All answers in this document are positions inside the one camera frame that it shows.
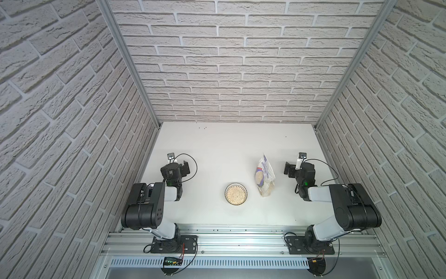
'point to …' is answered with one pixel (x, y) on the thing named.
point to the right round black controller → (317, 265)
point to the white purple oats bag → (265, 177)
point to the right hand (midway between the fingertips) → (291, 161)
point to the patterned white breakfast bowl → (236, 194)
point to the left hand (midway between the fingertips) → (173, 159)
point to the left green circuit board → (172, 261)
